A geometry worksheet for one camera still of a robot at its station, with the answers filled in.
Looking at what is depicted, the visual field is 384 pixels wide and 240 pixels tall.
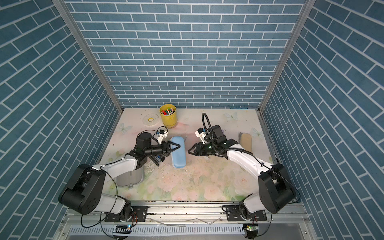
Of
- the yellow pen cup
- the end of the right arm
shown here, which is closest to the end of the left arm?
the end of the right arm

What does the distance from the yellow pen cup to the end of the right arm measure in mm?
350

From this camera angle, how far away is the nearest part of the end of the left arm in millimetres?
679

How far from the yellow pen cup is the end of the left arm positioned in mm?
274

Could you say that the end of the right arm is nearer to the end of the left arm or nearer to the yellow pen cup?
the end of the left arm

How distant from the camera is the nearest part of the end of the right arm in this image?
0.62 metres

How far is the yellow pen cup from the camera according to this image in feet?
3.32
